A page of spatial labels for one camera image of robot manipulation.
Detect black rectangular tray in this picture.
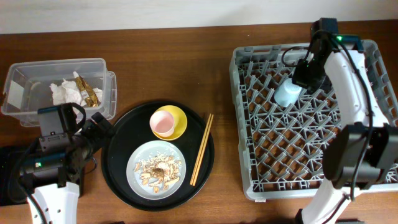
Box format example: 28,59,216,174
1,142,90,206

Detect white tissue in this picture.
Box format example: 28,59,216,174
49,80,86,107

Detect grey dishwasher rack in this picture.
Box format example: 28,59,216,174
229,40,397,202

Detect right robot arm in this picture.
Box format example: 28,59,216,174
292,18,397,223

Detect food scraps on plate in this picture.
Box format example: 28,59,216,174
134,153,183,194

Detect light blue cup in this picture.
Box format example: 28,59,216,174
274,78,302,107

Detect pink cup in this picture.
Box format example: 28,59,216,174
149,110,175,138

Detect clear plastic waste bin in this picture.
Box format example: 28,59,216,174
1,58,117,127

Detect grey plate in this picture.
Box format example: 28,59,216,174
126,140,187,200

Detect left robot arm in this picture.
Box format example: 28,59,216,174
11,103,114,223

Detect round black serving tray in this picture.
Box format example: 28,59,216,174
101,100,215,212

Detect gold foil wrapper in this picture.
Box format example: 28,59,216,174
73,72,100,107

